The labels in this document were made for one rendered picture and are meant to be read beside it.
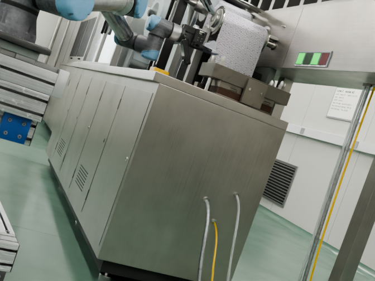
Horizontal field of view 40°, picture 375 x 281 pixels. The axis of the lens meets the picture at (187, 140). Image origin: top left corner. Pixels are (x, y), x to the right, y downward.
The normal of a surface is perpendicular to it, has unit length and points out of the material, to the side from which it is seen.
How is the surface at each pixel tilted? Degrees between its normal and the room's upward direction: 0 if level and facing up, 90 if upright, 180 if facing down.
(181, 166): 90
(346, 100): 90
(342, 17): 90
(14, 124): 90
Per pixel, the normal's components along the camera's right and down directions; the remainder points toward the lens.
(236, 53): 0.34, 0.15
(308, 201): -0.88, -0.30
